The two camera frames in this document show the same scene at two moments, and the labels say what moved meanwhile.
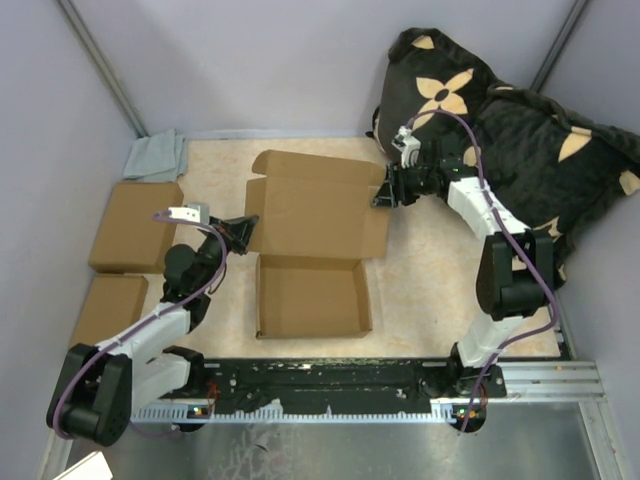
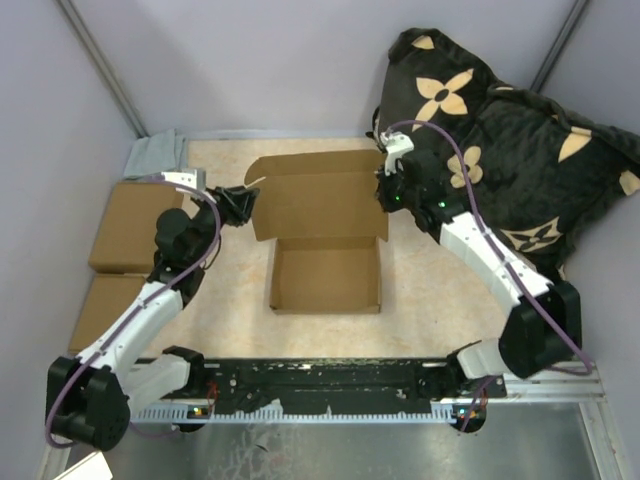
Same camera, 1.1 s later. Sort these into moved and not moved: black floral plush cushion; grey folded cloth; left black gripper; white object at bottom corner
Moved: left black gripper
Not moved: white object at bottom corner; grey folded cloth; black floral plush cushion
